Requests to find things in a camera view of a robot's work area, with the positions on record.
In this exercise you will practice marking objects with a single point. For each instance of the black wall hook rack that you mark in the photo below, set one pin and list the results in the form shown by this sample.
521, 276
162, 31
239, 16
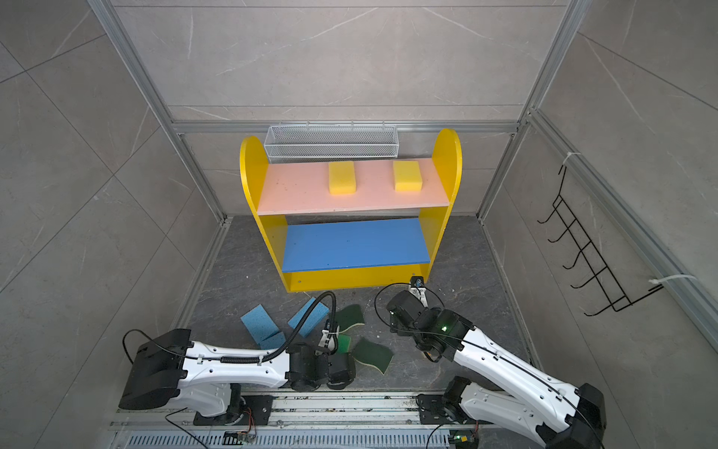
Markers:
588, 255

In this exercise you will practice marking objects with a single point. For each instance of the bright green sponge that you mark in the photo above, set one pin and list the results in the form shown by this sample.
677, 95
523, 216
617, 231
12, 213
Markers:
343, 344

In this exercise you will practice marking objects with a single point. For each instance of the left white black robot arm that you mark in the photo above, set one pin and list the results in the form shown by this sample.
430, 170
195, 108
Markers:
175, 371

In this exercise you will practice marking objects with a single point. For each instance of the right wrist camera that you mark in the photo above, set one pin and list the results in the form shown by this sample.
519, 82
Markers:
417, 286

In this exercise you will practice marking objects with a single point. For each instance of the pink upper shelf board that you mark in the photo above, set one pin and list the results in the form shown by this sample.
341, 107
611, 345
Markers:
303, 189

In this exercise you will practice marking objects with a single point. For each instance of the dark green scourer sponge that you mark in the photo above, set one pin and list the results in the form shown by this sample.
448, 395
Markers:
349, 317
372, 354

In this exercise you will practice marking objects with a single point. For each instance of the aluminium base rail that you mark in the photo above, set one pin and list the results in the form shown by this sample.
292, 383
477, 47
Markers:
382, 419

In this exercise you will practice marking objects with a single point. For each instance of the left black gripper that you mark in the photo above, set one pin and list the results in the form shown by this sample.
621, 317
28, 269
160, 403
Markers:
317, 354

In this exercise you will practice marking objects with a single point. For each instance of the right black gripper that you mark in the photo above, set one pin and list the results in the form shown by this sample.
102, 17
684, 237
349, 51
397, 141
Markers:
395, 325

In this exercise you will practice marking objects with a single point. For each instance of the blue sponge lower left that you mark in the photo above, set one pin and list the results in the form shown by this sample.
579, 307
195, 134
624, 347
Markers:
273, 342

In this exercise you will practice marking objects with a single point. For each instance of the yellow sponge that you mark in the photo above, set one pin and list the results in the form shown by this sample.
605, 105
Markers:
407, 176
341, 178

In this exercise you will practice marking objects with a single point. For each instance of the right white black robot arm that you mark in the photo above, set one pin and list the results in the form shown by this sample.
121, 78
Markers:
528, 402

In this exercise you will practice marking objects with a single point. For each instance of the dark green scourer sponge upper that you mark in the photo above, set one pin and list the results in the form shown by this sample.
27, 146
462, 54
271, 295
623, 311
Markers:
349, 317

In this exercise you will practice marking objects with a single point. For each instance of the white wire mesh basket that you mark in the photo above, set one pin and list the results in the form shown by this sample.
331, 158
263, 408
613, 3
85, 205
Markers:
305, 143

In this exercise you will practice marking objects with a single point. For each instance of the dark green scourer sponge lower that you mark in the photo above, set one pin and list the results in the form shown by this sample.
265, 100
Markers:
372, 354

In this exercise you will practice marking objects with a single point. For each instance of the yellow shelf unit frame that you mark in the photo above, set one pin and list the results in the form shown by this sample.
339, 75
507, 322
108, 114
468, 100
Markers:
447, 158

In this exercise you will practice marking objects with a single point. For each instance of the blue sponge far left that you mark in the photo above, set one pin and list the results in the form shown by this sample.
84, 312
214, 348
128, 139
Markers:
259, 324

